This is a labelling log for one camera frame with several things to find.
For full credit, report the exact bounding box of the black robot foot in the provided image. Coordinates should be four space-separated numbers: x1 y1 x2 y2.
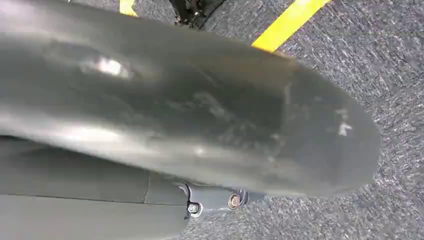
168 0 227 30

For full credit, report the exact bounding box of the yellow floor tape strip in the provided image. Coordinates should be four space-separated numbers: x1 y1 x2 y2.
251 0 332 53
118 0 139 18

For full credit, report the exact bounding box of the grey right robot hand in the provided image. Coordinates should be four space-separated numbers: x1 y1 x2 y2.
0 0 382 240

